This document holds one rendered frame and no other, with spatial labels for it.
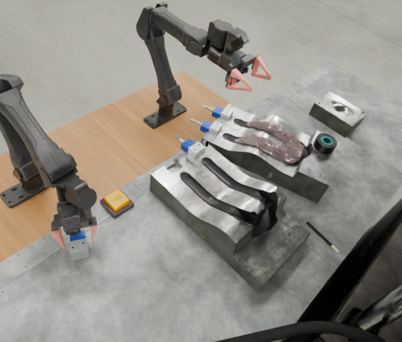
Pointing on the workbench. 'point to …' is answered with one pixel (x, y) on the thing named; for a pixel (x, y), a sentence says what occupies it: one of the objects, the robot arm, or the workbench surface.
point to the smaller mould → (337, 114)
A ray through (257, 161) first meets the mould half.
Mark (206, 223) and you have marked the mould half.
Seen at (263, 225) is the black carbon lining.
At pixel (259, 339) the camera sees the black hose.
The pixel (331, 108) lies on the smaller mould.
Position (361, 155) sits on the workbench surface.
